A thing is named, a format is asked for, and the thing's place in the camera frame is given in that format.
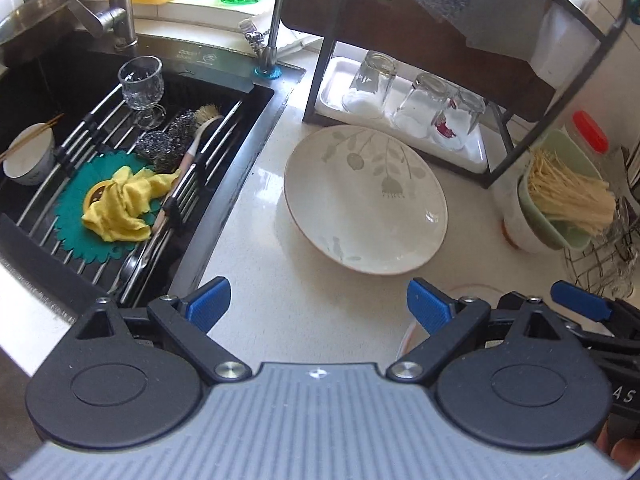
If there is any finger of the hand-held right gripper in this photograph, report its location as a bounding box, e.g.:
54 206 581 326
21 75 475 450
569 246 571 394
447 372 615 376
550 281 640 323

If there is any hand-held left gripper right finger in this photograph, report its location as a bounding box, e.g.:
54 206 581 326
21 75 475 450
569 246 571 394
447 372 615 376
386 278 576 382

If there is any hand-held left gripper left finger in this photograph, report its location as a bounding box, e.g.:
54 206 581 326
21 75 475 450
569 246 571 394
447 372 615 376
74 276 252 384

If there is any floral ceramic plate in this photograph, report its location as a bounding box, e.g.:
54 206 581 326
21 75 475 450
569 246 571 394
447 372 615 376
284 125 449 276

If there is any person's right hand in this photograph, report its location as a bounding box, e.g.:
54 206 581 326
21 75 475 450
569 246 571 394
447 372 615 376
595 422 640 472

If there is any pale green stick holder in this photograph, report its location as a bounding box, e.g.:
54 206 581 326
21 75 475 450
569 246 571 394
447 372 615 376
517 129 609 252

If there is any white ceramic cup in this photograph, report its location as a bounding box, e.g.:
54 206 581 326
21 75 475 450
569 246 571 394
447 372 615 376
501 180 552 255

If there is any bundle of pale wooden sticks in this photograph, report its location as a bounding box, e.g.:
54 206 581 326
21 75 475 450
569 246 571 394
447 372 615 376
527 147 617 237

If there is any yellow cloth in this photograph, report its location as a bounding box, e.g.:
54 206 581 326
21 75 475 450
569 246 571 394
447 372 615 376
81 165 182 243

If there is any dark metal dish rack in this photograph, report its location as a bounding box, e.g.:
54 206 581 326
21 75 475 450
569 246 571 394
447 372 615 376
280 0 632 190

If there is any white drip tray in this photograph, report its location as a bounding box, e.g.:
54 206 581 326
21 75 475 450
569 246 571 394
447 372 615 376
319 55 489 173

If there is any steel wool scrubber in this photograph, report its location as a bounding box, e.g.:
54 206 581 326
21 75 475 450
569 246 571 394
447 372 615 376
136 129 185 173
166 106 202 138

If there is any clear jar with red lid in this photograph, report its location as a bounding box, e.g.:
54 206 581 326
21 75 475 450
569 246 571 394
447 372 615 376
564 110 612 157

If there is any white dish brush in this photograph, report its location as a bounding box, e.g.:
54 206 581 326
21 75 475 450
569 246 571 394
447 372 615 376
150 103 224 235

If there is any green silicone mat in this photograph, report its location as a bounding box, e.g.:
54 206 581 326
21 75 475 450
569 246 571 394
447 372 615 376
52 151 173 263

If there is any clear glass with red print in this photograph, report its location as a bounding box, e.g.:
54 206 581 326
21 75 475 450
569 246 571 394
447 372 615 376
434 89 487 152

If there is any black kitchen sink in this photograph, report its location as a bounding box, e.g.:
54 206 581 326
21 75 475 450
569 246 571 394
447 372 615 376
0 30 308 311

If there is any clear drinking glass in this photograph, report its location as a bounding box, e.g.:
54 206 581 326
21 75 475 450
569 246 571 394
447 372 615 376
342 50 399 119
392 72 454 139

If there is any steel roll-up sink rack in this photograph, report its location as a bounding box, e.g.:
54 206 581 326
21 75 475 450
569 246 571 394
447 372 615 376
0 95 261 307

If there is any white ceramic rice bowl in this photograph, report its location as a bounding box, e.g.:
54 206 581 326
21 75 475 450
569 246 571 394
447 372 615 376
2 122 57 186

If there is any clear glass goblet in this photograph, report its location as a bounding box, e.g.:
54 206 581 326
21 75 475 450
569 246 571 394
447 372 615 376
118 55 166 129

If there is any pair of wooden chopsticks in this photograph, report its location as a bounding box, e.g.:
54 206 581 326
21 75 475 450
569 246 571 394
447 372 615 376
0 113 66 162

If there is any white plastic holder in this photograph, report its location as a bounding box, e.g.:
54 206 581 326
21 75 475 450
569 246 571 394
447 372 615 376
529 0 602 87

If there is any brown wooden cutting board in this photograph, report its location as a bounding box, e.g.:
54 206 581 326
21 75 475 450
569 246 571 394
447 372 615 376
281 0 568 123

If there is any slim steel tap pipe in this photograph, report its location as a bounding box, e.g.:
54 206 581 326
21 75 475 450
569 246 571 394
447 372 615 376
239 0 297 80

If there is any steel kitchen faucet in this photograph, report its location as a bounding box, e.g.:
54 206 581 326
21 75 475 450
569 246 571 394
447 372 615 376
64 0 139 52

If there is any grey textured board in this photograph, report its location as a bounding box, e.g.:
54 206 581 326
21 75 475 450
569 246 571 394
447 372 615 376
397 0 557 57

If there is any steel basin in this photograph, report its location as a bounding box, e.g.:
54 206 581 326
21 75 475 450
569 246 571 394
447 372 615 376
0 0 87 63

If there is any wire glass rack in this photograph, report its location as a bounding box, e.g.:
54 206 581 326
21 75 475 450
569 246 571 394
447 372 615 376
564 195 640 302

